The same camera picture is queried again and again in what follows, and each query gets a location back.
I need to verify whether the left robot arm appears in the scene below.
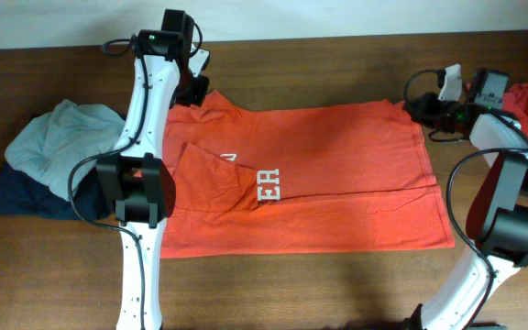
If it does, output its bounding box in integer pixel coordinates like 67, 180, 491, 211
96, 9, 210, 329

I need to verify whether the dark navy folded garment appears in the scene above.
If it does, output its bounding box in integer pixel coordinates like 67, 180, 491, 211
0, 162, 110, 220

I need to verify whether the orange soccer t-shirt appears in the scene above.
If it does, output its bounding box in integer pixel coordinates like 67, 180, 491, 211
160, 92, 455, 259

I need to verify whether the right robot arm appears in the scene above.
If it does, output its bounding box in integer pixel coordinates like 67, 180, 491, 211
402, 64, 528, 329

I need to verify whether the light grey folded shirt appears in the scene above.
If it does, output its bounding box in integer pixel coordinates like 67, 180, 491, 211
5, 100, 125, 200

